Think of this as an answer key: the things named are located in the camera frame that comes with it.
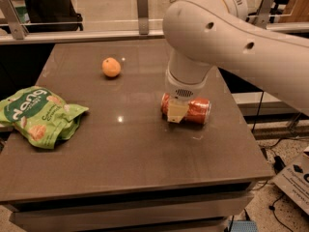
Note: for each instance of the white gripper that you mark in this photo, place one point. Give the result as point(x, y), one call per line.
point(182, 90)

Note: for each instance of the red coke can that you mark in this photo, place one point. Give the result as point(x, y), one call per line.
point(198, 112)

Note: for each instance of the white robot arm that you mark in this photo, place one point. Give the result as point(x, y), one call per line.
point(207, 33)

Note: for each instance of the orange fruit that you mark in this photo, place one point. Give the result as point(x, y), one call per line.
point(111, 67)

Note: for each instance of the black power adapter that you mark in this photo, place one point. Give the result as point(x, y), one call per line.
point(279, 164)

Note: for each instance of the blue box under table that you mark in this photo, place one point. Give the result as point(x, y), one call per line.
point(242, 226)

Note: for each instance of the green chip bag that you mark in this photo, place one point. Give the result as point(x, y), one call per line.
point(41, 116)

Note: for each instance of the grey printed sign board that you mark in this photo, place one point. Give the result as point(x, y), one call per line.
point(293, 180)

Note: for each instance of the black office chair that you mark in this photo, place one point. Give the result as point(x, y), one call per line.
point(52, 16)

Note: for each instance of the middle metal glass bracket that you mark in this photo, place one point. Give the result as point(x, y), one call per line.
point(143, 17)

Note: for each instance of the metal glass bracket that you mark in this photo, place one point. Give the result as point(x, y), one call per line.
point(143, 17)
point(262, 16)
point(18, 30)

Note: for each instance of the right metal glass bracket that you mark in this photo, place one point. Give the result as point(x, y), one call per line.
point(262, 16)

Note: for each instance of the left metal glass bracket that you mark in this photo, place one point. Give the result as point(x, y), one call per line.
point(18, 30)

